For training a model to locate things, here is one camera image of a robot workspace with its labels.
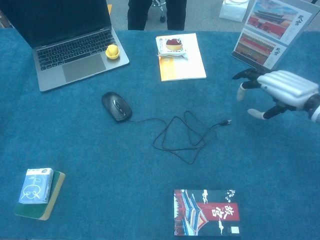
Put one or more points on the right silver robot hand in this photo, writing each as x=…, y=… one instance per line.
x=285, y=85

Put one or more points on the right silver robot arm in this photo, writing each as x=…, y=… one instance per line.
x=316, y=110

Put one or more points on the palace photo display stand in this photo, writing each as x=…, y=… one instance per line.
x=267, y=35

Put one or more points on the white box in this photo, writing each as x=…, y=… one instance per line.
x=233, y=10

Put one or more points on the white and orange booklet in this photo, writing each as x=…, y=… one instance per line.
x=185, y=67

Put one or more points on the white snack packet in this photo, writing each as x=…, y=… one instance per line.
x=172, y=46

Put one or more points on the chrome chair base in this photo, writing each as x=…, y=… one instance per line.
x=160, y=8

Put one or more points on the person in black trousers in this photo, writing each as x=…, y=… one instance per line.
x=156, y=13

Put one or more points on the dark palace picture book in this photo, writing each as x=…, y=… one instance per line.
x=207, y=212

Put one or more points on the blue table cloth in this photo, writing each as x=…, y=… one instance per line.
x=140, y=162

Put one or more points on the small yellow plastic toy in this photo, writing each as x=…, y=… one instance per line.
x=112, y=51

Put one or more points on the grey open laptop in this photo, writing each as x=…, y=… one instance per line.
x=70, y=45

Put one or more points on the green yellow scrubbing sponge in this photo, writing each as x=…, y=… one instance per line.
x=47, y=205

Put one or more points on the blue white tissue pack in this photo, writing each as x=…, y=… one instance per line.
x=36, y=186

